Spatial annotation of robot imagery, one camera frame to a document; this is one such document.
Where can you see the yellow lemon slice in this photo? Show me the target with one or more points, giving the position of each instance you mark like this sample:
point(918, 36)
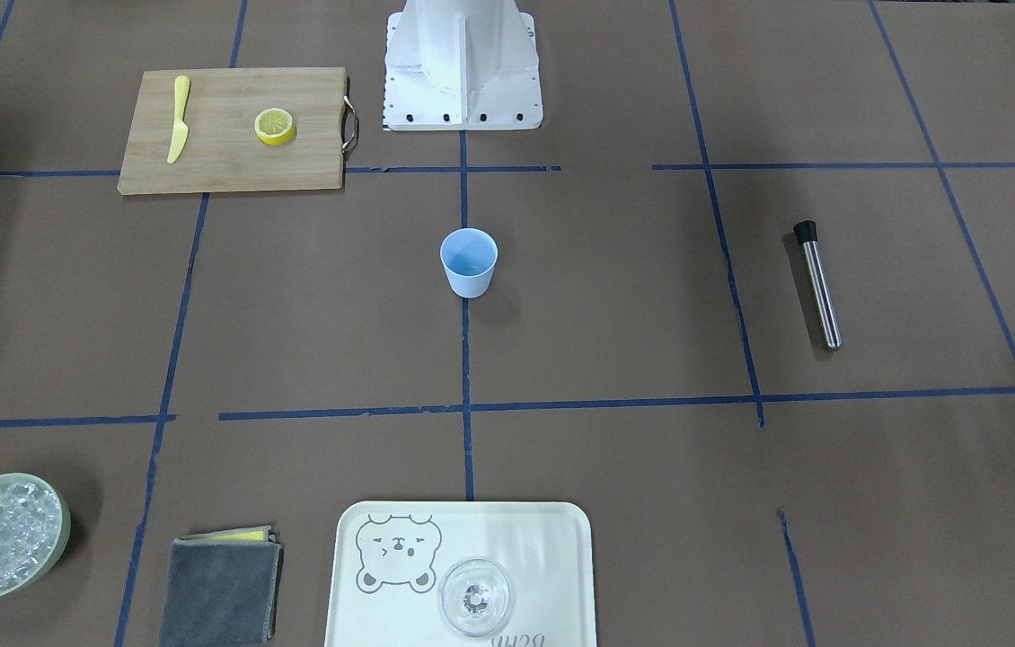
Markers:
point(274, 126)

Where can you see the steel muddler black cap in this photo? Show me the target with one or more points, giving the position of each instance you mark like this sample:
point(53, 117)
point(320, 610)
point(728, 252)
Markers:
point(806, 233)

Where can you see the light blue plastic cup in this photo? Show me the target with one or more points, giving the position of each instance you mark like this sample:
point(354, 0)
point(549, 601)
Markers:
point(469, 257)

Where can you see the white bear tray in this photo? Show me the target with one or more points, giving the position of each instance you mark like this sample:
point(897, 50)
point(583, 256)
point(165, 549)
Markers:
point(390, 558)

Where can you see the clear wine glass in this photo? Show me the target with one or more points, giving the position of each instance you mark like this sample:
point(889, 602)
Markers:
point(476, 598)

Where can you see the wooden cutting board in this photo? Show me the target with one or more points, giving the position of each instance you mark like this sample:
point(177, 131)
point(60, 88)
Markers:
point(222, 153)

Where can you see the folded grey cloth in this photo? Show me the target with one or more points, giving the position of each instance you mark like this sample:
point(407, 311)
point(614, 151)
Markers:
point(221, 588)

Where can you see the yellow plastic knife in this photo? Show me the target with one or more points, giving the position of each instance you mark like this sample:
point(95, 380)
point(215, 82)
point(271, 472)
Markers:
point(180, 129)

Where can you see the green bowl of ice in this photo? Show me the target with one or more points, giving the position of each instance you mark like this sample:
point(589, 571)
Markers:
point(35, 526)

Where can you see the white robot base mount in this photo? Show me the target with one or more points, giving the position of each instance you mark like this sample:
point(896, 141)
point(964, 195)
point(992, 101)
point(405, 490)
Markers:
point(461, 65)

